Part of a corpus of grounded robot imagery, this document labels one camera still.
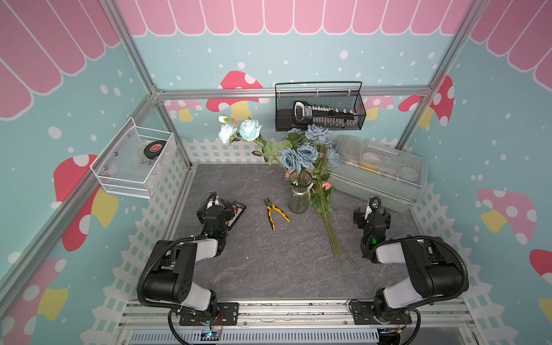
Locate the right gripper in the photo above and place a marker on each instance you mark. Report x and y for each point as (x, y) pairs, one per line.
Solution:
(360, 217)

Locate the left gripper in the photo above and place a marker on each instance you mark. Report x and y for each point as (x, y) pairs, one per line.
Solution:
(228, 213)

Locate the pink orange flower stem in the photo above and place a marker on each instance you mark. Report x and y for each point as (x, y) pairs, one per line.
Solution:
(348, 259)
(325, 214)

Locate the pink rose stem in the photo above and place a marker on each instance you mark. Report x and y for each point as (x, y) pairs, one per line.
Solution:
(323, 195)

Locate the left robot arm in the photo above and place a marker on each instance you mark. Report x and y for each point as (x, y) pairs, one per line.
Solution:
(167, 279)

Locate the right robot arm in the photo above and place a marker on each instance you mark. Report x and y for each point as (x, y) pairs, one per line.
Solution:
(436, 271)

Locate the glass flower vase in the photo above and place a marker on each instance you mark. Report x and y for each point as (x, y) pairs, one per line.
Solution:
(301, 183)

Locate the green clear-lid storage box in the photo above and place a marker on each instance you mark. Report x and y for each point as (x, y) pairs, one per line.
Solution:
(367, 169)

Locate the light blue flower stem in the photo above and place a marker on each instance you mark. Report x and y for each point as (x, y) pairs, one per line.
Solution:
(248, 130)

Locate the black red tape measure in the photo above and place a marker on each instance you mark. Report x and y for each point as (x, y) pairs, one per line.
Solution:
(154, 149)

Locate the dusty blue flower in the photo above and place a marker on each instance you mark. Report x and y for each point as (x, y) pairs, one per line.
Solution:
(308, 150)

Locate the white wire wall basket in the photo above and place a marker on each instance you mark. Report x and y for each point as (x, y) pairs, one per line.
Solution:
(122, 168)

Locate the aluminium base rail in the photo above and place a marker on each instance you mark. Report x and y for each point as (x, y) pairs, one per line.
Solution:
(330, 321)

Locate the black mesh wall basket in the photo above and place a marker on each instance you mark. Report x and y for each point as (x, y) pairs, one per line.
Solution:
(336, 105)

